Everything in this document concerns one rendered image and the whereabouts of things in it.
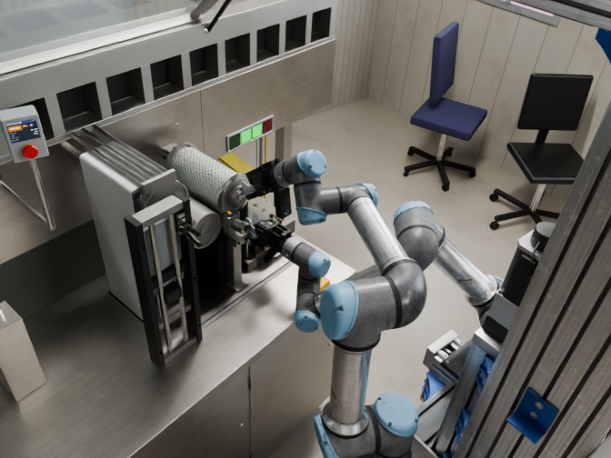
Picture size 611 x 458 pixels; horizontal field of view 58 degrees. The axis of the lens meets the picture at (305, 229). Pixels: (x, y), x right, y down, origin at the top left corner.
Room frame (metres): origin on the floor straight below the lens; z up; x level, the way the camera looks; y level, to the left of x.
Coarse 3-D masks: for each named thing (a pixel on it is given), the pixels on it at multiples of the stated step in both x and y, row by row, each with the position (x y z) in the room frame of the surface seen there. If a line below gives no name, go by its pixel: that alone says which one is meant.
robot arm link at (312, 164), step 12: (300, 156) 1.23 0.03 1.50; (312, 156) 1.22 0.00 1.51; (324, 156) 1.25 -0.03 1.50; (288, 168) 1.24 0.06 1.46; (300, 168) 1.21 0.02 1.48; (312, 168) 1.20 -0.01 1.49; (324, 168) 1.22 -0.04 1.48; (288, 180) 1.24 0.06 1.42; (300, 180) 1.19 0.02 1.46; (312, 180) 1.20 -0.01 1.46
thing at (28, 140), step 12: (12, 108) 1.00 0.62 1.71; (24, 108) 1.00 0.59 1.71; (0, 120) 0.95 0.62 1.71; (12, 120) 0.96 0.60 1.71; (24, 120) 0.97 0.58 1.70; (36, 120) 0.98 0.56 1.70; (12, 132) 0.95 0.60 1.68; (24, 132) 0.96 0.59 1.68; (36, 132) 0.98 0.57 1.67; (12, 144) 0.95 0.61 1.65; (24, 144) 0.96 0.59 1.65; (36, 144) 0.97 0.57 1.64; (12, 156) 0.95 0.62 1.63; (24, 156) 0.96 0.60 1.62; (36, 156) 0.97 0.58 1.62
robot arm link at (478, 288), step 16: (400, 208) 1.31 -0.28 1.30; (416, 208) 1.29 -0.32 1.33; (400, 224) 1.24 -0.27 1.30; (416, 224) 1.21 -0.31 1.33; (432, 224) 1.23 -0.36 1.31; (448, 240) 1.28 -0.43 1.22; (448, 256) 1.24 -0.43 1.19; (464, 256) 1.27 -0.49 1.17; (448, 272) 1.24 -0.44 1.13; (464, 272) 1.24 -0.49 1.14; (480, 272) 1.27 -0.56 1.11; (464, 288) 1.24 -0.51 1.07; (480, 288) 1.24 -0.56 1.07; (496, 288) 1.25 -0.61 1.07; (480, 304) 1.22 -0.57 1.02
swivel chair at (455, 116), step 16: (448, 32) 3.80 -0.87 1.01; (448, 48) 3.81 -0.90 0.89; (432, 64) 3.66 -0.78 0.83; (448, 64) 3.83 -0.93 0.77; (432, 80) 3.65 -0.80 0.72; (448, 80) 3.86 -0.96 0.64; (432, 96) 3.64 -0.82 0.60; (416, 112) 3.60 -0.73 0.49; (432, 112) 3.62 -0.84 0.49; (448, 112) 3.64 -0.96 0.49; (464, 112) 3.66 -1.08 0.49; (480, 112) 3.68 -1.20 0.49; (432, 128) 3.46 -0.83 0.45; (448, 128) 3.41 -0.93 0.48; (464, 128) 3.41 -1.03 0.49; (432, 160) 3.62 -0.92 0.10
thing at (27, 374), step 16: (0, 304) 0.94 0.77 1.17; (0, 320) 0.89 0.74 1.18; (16, 320) 0.89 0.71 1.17; (0, 336) 0.85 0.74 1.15; (16, 336) 0.88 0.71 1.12; (0, 352) 0.84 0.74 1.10; (16, 352) 0.87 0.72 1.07; (32, 352) 0.90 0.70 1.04; (0, 368) 0.83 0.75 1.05; (16, 368) 0.86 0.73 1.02; (32, 368) 0.88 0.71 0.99; (16, 384) 0.85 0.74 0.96; (32, 384) 0.87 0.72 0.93; (16, 400) 0.83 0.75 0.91
